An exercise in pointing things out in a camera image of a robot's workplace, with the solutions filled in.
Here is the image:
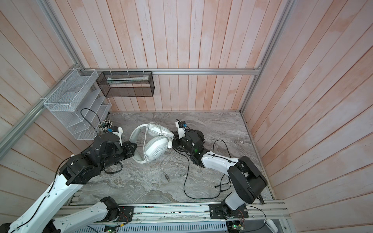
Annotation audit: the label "white mesh wall shelf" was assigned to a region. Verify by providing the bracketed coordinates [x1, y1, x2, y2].
[44, 69, 111, 140]

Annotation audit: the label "aluminium wall rail right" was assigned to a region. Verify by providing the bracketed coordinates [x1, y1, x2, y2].
[240, 1, 298, 115]

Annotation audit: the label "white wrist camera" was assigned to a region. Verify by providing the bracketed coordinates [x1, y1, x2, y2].
[175, 119, 186, 139]
[108, 126, 123, 146]

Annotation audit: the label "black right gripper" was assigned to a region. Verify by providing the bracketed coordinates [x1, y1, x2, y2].
[171, 130, 196, 156]

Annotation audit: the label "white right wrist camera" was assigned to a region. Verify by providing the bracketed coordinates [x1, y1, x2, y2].
[175, 119, 186, 139]

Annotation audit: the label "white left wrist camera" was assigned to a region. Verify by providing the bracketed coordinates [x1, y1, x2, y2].
[108, 126, 123, 146]

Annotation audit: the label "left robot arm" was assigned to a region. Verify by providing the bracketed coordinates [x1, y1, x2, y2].
[1, 126, 137, 233]

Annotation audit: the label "black blue headphones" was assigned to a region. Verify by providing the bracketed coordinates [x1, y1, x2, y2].
[186, 129, 205, 146]

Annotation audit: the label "aluminium wall rail left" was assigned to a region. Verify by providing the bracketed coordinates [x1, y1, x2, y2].
[1, 64, 81, 159]

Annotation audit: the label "aluminium wall rail back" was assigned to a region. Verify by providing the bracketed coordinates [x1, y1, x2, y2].
[77, 68, 260, 75]

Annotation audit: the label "aluminium wall rail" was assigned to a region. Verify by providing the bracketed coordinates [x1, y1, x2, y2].
[240, 1, 298, 115]
[1, 64, 81, 159]
[77, 68, 260, 75]

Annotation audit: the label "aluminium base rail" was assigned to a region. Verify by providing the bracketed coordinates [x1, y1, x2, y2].
[56, 183, 296, 233]

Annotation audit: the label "black mesh wall basket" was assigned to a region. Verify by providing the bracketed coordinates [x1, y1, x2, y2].
[97, 71, 155, 98]

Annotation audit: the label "clear pencil jar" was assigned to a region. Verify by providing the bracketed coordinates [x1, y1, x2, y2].
[98, 119, 113, 133]

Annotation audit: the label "white headphone cable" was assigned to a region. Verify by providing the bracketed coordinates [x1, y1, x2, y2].
[142, 122, 175, 183]

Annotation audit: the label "white headphones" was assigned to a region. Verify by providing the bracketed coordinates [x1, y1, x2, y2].
[130, 122, 174, 164]

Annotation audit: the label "black headphone cable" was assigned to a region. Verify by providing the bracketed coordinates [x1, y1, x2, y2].
[171, 129, 234, 201]

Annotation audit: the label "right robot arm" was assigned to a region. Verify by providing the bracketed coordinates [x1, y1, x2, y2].
[173, 130, 268, 219]

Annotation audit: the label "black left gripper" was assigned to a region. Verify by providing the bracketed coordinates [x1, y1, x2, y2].
[101, 140, 139, 170]

